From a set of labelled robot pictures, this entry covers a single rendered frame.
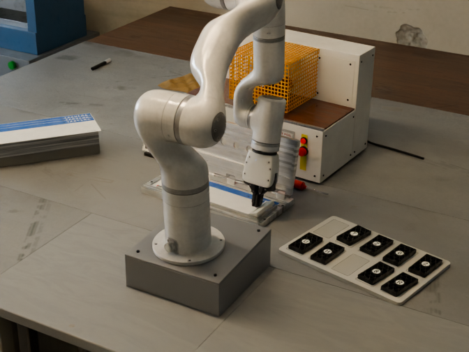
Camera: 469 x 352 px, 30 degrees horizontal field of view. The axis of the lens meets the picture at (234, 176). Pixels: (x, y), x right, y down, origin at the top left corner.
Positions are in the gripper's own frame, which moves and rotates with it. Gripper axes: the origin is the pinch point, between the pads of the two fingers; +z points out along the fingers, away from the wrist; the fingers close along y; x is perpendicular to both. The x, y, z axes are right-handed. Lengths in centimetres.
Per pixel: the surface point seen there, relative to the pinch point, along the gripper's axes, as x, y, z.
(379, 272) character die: -10.6, 45.9, 5.6
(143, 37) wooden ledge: 121, -143, -21
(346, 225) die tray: 9.4, 25.9, 2.4
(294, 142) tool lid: 9.8, 4.3, -17.6
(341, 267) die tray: -12.1, 35.7, 7.2
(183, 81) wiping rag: 81, -88, -13
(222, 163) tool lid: 10.0, -19.9, -4.9
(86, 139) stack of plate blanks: 4, -72, -1
